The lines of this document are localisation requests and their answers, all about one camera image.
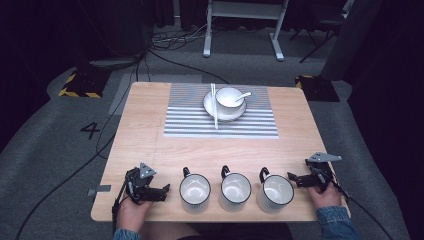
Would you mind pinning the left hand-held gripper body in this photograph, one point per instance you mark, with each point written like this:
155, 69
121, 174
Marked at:
140, 181

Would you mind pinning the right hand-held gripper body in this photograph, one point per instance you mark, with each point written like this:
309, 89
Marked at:
320, 168

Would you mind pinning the person's right hand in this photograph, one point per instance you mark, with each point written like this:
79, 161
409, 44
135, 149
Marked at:
325, 198

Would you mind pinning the person's left hand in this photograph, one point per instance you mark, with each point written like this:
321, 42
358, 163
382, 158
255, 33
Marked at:
131, 215

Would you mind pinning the grey tape piece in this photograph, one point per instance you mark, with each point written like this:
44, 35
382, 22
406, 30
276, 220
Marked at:
100, 189

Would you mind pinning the grey striped placemat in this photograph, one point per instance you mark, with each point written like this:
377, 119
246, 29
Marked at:
186, 116

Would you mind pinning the black yellow striped base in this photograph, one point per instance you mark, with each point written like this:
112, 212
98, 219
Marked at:
85, 85
318, 88

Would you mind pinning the white plate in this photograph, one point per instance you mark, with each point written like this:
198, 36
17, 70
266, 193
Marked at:
230, 115

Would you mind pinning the white chopstick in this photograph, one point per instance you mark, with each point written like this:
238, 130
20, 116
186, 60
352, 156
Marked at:
215, 113
212, 100

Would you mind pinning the white spoon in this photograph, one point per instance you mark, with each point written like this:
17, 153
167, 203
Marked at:
245, 95

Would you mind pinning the white bowl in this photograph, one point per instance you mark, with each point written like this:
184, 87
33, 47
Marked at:
228, 98

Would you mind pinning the grey column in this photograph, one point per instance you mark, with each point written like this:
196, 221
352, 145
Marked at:
353, 40

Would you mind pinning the black tripod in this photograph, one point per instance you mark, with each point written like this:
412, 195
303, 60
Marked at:
318, 33

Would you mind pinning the white metal stand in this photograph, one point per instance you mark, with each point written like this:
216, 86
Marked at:
245, 10

